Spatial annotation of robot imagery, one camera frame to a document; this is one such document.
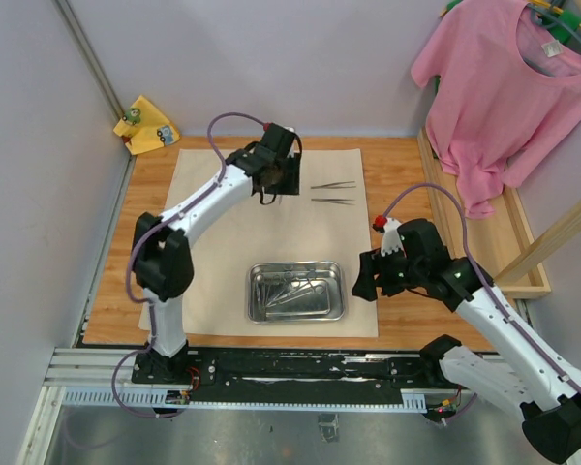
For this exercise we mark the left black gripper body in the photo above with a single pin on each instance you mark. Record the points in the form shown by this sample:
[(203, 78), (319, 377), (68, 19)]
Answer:
[(276, 188)]

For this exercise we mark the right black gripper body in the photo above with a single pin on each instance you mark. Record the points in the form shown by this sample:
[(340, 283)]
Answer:
[(397, 272)]

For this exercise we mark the steel surgical forceps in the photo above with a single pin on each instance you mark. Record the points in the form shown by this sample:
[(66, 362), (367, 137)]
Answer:
[(335, 186)]

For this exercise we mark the beige cloth wrap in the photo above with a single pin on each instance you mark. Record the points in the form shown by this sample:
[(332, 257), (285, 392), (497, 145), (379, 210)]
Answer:
[(297, 230)]

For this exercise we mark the stainless steel tray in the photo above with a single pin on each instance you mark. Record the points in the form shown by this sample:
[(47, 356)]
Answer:
[(328, 307)]

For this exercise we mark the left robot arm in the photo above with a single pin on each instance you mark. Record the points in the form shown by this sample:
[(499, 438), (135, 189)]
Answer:
[(161, 260)]

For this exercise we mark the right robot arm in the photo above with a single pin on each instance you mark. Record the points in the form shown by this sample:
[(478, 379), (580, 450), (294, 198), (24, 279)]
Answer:
[(539, 388)]

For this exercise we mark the steel surgical scissors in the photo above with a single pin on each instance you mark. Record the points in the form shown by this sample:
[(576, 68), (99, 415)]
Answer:
[(278, 292)]

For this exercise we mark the yellow printed cloth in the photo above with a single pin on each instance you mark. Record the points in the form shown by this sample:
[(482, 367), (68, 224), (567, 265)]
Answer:
[(144, 128)]

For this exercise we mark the wooden pole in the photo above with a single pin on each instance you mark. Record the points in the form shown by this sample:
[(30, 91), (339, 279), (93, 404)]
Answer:
[(557, 235)]

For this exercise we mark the pink t-shirt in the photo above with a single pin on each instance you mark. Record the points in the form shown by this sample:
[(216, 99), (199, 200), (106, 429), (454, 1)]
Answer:
[(508, 95)]

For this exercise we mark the green clothes hanger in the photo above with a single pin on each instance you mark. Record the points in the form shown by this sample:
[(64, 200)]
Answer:
[(562, 25)]

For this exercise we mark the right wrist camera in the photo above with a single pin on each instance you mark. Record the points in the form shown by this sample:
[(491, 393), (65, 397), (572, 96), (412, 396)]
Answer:
[(391, 241)]

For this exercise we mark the wooden tray frame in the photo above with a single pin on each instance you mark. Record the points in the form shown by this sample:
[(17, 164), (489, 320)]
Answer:
[(494, 242)]

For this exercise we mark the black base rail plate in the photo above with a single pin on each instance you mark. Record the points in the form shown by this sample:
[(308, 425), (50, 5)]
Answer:
[(291, 376)]

